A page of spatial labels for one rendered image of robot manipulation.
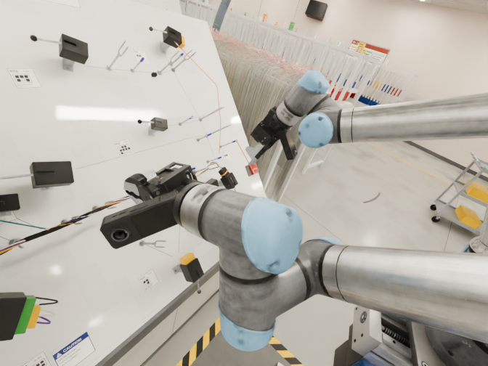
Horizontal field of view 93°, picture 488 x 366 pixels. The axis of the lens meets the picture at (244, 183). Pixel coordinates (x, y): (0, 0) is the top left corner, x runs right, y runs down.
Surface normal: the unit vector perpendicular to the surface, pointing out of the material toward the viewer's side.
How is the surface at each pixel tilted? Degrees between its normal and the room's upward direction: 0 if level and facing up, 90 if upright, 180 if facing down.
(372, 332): 0
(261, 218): 37
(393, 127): 95
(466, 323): 102
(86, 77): 47
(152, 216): 76
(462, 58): 90
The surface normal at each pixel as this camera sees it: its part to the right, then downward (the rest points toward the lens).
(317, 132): -0.50, 0.38
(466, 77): -0.70, 0.24
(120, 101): 0.73, -0.15
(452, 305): -0.84, 0.04
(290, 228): 0.76, 0.18
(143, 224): 0.36, 0.40
